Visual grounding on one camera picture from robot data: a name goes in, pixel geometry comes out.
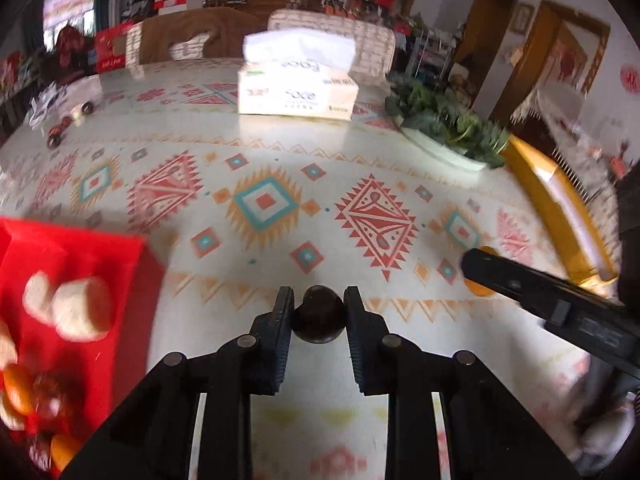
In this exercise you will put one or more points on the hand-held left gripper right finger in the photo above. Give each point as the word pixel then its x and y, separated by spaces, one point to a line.
pixel 356 345

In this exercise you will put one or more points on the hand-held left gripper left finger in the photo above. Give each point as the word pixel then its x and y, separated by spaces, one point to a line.
pixel 282 340

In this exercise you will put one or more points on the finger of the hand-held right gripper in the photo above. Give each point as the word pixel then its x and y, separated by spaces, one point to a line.
pixel 505 275

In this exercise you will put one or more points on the orange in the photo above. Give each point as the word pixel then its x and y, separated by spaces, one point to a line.
pixel 474 289
pixel 17 390
pixel 65 452
pixel 10 419

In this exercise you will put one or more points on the dark purple plum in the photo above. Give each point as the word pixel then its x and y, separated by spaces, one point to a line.
pixel 320 315

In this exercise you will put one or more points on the red box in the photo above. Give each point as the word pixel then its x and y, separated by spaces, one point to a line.
pixel 100 260

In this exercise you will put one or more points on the pale yam chunk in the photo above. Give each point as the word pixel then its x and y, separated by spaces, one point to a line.
pixel 5 347
pixel 37 297
pixel 82 310

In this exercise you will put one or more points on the large red date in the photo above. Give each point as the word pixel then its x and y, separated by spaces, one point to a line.
pixel 50 395
pixel 39 452

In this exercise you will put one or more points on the white oval plate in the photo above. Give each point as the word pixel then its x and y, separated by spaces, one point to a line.
pixel 450 152

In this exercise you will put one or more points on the green spinach leaves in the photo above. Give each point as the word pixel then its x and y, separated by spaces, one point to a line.
pixel 445 120

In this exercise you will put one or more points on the white lace cloth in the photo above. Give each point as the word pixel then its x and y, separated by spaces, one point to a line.
pixel 545 105

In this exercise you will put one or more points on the white tissue box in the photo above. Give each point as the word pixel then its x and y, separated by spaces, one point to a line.
pixel 295 95

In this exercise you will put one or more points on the patterned covered chair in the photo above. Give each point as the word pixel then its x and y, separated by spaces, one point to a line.
pixel 370 40

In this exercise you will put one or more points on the small dark red date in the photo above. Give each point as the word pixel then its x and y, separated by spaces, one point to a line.
pixel 52 142
pixel 87 108
pixel 55 132
pixel 66 121

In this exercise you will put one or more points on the brown covered chair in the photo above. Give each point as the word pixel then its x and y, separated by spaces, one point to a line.
pixel 200 25

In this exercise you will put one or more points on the clear plastic bag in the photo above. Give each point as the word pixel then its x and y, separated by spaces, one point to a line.
pixel 47 102

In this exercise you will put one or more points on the red gift carton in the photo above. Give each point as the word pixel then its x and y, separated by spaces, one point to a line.
pixel 112 50

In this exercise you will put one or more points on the dark red ornament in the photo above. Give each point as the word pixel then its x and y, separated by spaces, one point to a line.
pixel 70 47

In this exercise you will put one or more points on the red round wall decoration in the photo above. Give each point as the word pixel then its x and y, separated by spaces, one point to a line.
pixel 630 77

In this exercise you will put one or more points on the framed wall picture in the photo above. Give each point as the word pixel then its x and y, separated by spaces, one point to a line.
pixel 523 17

